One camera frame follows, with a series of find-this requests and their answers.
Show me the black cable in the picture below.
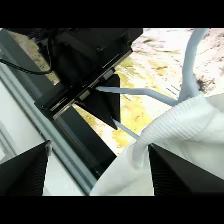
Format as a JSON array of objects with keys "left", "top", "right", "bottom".
[{"left": 0, "top": 57, "right": 55, "bottom": 76}]

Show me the silver frame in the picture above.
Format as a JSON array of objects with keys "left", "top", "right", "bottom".
[{"left": 0, "top": 27, "right": 98, "bottom": 197}]

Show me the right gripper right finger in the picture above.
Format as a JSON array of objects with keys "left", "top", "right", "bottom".
[{"left": 147, "top": 143, "right": 224, "bottom": 197}]

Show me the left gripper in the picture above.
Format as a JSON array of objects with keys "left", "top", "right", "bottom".
[{"left": 34, "top": 27, "right": 144, "bottom": 131}]

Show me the white garment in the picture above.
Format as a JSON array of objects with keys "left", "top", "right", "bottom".
[{"left": 89, "top": 92, "right": 224, "bottom": 197}]

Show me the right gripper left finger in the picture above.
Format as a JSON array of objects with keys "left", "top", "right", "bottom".
[{"left": 0, "top": 139, "right": 53, "bottom": 197}]

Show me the white clothes hanger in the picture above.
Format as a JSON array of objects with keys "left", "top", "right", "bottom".
[{"left": 95, "top": 27, "right": 210, "bottom": 140}]

